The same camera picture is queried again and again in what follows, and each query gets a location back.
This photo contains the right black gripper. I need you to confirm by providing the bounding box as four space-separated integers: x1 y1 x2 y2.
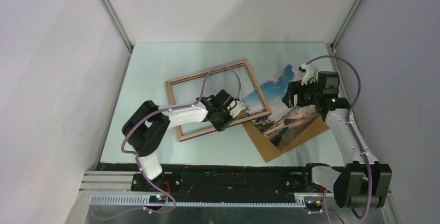
282 77 322 108

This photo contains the beach photo print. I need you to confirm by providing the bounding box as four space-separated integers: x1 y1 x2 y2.
243 65 319 150

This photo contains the wooden picture frame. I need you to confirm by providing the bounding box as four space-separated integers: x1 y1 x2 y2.
166 60 271 142

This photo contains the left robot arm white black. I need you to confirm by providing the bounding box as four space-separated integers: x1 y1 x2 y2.
121 90 246 191

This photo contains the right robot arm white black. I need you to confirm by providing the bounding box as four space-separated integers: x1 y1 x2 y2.
282 72 392 208

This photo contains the brown cardboard backing board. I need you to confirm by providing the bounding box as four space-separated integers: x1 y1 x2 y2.
243 117 329 163

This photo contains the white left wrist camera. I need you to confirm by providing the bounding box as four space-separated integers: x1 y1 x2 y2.
228 100 246 118

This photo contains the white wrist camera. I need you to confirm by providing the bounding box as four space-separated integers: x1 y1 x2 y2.
299 63 319 86
228 100 246 118

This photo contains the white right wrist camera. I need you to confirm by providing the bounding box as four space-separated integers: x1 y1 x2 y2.
299 63 319 86

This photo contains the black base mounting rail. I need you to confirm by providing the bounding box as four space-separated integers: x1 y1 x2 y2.
152 171 305 193

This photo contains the grey slotted cable duct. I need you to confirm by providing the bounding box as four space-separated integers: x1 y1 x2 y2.
90 194 306 207

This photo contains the right aluminium corner post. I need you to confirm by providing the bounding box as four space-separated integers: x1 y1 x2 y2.
331 0 364 54

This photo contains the aluminium corner post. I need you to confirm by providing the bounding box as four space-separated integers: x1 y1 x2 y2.
99 0 134 53
331 0 364 54

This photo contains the left aluminium corner post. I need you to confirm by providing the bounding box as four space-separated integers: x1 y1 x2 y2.
99 0 134 53

